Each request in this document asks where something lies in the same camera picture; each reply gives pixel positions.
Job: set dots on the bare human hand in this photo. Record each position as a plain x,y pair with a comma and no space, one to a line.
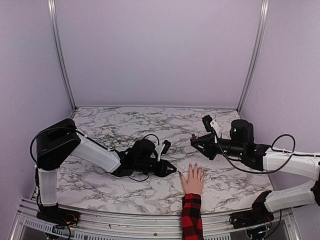
194,183

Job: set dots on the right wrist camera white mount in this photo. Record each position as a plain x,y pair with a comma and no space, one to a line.
211,126

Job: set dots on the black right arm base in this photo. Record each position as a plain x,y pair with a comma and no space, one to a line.
257,215

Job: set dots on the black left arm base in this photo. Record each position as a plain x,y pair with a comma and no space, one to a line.
60,217

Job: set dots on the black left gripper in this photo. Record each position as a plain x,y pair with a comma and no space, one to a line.
162,172

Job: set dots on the red black plaid sleeve forearm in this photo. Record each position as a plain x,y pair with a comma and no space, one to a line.
191,219

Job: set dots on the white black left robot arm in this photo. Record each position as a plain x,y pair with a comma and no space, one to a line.
56,143

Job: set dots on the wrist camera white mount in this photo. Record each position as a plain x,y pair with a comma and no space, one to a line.
211,126
162,149

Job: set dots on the curved aluminium front rail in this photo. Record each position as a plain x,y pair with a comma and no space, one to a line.
99,225

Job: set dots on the aluminium corner post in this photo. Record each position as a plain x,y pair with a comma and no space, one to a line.
258,42
59,52

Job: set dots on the left aluminium corner post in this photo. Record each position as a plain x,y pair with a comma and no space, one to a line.
59,52

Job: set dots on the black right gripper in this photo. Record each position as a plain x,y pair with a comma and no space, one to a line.
208,142

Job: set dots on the red nail polish bottle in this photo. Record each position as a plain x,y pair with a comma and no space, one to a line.
193,137

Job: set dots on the right aluminium corner post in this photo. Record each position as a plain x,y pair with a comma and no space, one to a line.
258,42

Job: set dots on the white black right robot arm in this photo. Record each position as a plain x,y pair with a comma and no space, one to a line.
263,159

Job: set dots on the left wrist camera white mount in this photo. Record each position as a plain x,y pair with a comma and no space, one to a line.
162,149

